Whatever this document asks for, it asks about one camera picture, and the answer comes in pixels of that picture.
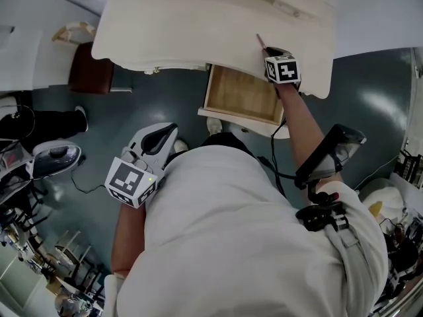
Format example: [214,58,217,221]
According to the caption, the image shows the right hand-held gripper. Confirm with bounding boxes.
[264,46,301,85]

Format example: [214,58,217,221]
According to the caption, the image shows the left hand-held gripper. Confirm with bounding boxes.
[104,122,179,208]

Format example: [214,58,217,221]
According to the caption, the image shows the wooden drawer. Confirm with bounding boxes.
[197,63,291,140]

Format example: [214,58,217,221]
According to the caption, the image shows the person's right forearm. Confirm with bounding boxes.
[276,83,327,170]

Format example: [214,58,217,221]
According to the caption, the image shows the person's left forearm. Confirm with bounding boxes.
[110,203,148,275]

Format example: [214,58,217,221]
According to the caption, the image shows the cream white desk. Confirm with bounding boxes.
[91,0,338,100]

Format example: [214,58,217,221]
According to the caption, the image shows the person's white right shoe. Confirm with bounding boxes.
[206,117,223,137]

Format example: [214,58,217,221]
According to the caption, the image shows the person's black trouser legs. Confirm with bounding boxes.
[201,132,255,160]

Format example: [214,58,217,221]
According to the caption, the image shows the wooden chair brown seat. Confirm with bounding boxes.
[51,20,115,95]

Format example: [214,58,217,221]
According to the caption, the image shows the grey device black knob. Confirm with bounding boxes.
[25,142,83,180]

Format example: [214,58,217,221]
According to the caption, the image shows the black chest-mounted monitor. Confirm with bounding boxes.
[295,123,367,181]

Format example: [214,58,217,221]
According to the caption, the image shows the person's white shirt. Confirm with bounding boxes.
[104,145,389,317]

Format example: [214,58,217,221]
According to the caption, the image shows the cluttered metal rack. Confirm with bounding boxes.
[0,137,50,264]

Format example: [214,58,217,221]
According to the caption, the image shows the white cloth bundle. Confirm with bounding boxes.
[362,186,407,224]

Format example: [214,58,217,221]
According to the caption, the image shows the thin black floor cable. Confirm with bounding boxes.
[70,158,106,194]

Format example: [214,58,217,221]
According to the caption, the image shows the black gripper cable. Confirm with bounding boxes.
[257,117,298,197]

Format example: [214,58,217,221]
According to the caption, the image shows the black monitor mount clamp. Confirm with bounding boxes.
[295,183,350,232]

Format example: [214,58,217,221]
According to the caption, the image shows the black wire basket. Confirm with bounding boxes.
[399,143,423,190]

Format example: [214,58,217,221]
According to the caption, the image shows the grey shoulder strap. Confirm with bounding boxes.
[325,225,363,297]

